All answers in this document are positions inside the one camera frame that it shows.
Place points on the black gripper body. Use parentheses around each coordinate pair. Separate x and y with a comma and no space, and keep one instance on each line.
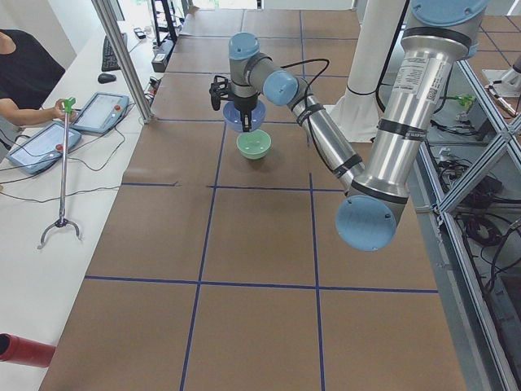
(244,103)

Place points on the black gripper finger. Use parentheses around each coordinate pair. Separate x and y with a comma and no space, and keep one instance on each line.
(246,120)

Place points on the blue bowl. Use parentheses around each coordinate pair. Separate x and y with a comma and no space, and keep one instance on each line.
(233,120)

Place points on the person's forearm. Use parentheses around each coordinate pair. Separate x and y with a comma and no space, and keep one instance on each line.
(24,117)

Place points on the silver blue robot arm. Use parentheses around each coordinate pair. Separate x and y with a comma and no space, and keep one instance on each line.
(434,35)

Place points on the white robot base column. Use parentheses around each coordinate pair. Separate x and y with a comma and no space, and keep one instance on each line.
(356,113)

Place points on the green bowl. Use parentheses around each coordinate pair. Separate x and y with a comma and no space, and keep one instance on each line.
(254,145)

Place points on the person's hand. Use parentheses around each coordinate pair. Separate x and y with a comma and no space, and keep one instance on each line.
(58,112)

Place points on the black keyboard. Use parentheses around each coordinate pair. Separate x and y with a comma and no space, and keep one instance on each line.
(109,59)

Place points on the black computer mouse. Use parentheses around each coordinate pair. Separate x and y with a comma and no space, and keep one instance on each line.
(105,78)

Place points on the far teach pendant tablet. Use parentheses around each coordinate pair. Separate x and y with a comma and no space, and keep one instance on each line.
(101,113)

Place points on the teach pendant tablet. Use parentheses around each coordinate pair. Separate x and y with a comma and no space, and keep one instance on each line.
(101,113)
(39,152)

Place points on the brown paper table cover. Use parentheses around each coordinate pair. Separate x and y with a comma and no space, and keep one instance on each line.
(214,272)

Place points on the near teach pendant tablet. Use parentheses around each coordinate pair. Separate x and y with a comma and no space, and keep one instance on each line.
(39,152)

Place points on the red cylinder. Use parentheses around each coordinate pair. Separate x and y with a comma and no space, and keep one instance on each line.
(19,350)

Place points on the aluminium frame post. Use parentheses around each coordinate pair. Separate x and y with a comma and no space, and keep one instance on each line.
(110,25)

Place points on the green handled reacher grabber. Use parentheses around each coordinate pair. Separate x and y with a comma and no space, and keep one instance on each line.
(62,221)

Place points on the aluminium frame fence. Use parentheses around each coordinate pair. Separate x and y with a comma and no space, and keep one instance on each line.
(466,186)

